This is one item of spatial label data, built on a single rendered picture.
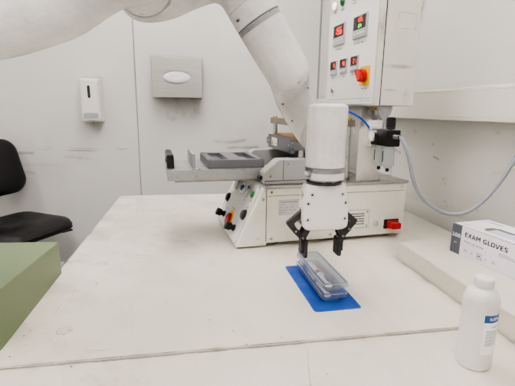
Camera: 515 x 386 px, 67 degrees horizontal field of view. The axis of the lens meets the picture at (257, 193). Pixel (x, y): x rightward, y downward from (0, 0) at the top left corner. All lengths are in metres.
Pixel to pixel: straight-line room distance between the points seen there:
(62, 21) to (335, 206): 0.60
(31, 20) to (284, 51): 0.42
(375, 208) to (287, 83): 0.59
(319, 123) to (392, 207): 0.55
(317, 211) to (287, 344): 0.28
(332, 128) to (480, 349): 0.45
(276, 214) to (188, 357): 0.55
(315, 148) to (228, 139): 1.87
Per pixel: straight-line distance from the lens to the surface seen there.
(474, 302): 0.67
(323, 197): 0.81
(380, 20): 1.21
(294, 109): 0.87
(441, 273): 0.96
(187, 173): 1.09
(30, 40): 0.77
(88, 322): 0.81
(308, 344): 0.70
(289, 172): 1.09
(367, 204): 1.21
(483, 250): 1.02
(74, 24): 0.76
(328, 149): 0.79
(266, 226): 1.10
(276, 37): 0.76
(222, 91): 2.63
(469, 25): 1.46
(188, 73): 2.50
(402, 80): 1.24
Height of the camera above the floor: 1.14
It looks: 12 degrees down
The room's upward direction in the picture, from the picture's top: 1 degrees clockwise
